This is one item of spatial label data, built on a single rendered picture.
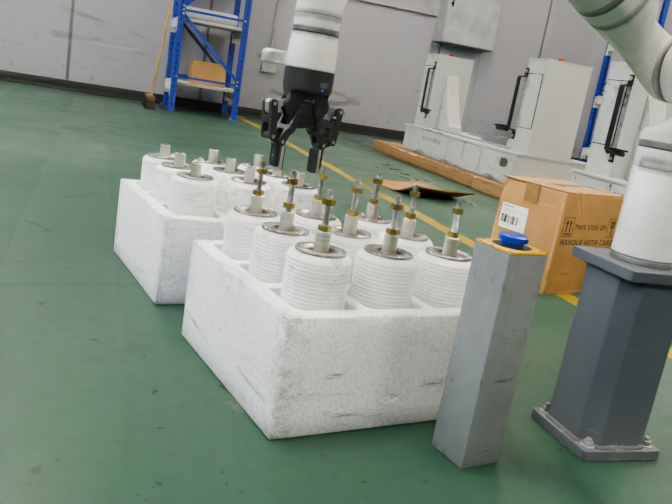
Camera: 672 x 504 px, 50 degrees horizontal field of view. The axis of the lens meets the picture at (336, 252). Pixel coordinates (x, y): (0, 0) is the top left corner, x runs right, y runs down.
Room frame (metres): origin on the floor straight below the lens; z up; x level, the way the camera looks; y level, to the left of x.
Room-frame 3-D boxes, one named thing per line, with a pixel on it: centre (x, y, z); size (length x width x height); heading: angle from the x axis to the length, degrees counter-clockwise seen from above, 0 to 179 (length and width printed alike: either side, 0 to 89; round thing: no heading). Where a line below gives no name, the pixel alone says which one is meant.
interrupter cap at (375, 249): (1.07, -0.08, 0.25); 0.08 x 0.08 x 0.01
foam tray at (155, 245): (1.63, 0.27, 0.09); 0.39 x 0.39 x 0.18; 31
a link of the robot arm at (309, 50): (1.12, 0.10, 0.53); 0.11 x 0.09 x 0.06; 41
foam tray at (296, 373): (1.17, -0.02, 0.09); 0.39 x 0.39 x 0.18; 32
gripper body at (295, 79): (1.10, 0.08, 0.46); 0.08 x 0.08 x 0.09
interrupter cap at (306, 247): (1.00, 0.02, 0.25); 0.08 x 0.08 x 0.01
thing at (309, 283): (1.00, 0.02, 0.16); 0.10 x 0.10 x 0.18
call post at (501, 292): (0.96, -0.23, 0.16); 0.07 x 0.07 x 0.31; 32
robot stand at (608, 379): (1.09, -0.46, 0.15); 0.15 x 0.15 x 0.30; 20
